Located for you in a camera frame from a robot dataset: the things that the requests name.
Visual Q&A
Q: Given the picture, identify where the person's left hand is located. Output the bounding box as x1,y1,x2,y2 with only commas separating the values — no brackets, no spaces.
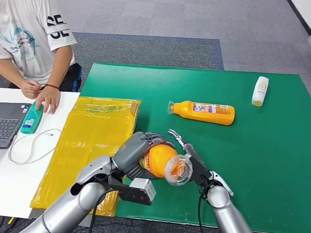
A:
35,85,61,115

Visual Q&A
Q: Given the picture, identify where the white cable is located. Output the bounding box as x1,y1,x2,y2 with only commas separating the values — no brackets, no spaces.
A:
8,129,62,166

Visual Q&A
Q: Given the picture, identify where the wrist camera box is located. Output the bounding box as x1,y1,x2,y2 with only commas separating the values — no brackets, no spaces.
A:
116,177,156,206
190,156,212,191

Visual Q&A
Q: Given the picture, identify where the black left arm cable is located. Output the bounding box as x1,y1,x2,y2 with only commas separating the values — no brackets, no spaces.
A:
88,189,115,233

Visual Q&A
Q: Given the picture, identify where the green table mat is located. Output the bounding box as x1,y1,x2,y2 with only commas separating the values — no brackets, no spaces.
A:
80,63,311,233

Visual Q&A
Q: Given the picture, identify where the small white bottle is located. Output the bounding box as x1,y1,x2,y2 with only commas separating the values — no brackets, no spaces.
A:
251,76,269,107

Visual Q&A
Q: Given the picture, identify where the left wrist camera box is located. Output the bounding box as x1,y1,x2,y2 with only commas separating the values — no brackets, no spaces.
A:
116,177,156,206

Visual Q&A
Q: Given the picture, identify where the dark grey laptop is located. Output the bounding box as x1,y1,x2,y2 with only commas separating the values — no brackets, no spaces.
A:
0,102,32,150

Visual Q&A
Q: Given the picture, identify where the orange bottle with clear cap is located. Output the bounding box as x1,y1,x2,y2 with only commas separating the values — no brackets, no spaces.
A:
140,144,193,187
168,100,236,126

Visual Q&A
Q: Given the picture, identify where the yellow plastic sheet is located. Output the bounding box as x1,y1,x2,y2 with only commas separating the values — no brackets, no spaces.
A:
29,96,142,217

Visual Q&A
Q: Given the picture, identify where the teal bottle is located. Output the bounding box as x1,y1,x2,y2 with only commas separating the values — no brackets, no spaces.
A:
20,102,45,134

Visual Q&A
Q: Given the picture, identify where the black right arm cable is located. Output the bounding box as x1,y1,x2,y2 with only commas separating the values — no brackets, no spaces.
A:
197,193,207,233

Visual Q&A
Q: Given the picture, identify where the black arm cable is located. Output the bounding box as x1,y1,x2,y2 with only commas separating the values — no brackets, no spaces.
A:
197,193,207,233
88,189,115,233

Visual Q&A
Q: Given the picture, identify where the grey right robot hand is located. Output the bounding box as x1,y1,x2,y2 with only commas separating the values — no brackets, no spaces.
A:
168,128,203,163

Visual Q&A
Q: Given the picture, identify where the person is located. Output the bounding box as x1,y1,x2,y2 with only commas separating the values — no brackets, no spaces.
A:
0,0,82,115

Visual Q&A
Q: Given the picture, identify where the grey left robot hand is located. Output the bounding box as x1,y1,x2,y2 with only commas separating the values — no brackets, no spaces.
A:
112,131,175,181

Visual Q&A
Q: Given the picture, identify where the person's right hand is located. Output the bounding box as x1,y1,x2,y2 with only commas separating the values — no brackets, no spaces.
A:
20,80,42,100

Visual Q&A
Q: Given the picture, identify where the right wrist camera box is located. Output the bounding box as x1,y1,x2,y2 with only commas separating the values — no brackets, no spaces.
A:
190,156,212,191

